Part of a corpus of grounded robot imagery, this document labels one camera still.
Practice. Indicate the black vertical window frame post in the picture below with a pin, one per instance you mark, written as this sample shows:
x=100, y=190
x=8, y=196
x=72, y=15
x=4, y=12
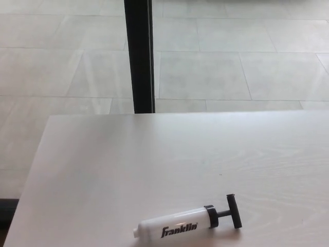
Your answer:
x=140, y=56

